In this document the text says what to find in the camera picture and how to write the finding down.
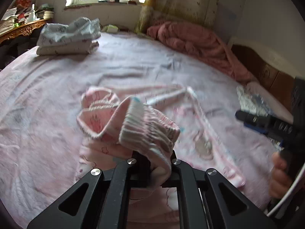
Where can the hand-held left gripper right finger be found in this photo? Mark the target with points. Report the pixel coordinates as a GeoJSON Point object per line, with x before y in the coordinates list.
{"type": "Point", "coordinates": [185, 183]}

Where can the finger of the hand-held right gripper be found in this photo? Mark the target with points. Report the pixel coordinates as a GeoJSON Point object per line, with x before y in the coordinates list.
{"type": "Point", "coordinates": [256, 127]}
{"type": "Point", "coordinates": [262, 121]}

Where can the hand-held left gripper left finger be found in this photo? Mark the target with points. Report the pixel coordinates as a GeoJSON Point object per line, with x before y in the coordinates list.
{"type": "Point", "coordinates": [140, 171]}

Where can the pink printed pants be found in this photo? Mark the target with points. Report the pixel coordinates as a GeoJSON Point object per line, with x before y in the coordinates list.
{"type": "Point", "coordinates": [143, 124]}

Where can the person's right hand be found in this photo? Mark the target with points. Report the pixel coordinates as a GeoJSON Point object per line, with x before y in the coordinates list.
{"type": "Point", "coordinates": [278, 179]}

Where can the white cat print blanket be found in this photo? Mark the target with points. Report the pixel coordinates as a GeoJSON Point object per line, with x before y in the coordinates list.
{"type": "Point", "coordinates": [250, 100]}

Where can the pink pillow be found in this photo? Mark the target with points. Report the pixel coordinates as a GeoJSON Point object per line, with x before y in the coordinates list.
{"type": "Point", "coordinates": [271, 97]}

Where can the brown wooden headboard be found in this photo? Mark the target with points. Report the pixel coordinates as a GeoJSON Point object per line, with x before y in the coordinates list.
{"type": "Point", "coordinates": [262, 69]}

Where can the pink duvet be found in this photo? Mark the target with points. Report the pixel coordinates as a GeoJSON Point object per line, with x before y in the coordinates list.
{"type": "Point", "coordinates": [195, 43]}

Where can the floral printed curtain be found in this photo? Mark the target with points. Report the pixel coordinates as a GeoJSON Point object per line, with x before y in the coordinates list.
{"type": "Point", "coordinates": [181, 2]}

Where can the green tissue box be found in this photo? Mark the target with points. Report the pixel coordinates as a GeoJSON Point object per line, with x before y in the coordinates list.
{"type": "Point", "coordinates": [110, 28]}

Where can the folded white printed clothes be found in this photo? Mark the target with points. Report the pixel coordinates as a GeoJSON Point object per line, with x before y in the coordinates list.
{"type": "Point", "coordinates": [66, 35]}

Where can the carved wooden desk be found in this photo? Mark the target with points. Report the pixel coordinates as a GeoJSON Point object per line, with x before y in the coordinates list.
{"type": "Point", "coordinates": [23, 28]}

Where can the stack of books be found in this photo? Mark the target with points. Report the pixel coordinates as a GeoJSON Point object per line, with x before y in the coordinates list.
{"type": "Point", "coordinates": [45, 12]}

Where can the stack of papers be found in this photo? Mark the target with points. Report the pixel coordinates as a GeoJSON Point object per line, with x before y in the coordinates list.
{"type": "Point", "coordinates": [8, 21]}

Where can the red box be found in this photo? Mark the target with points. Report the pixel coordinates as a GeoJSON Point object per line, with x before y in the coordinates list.
{"type": "Point", "coordinates": [22, 2]}

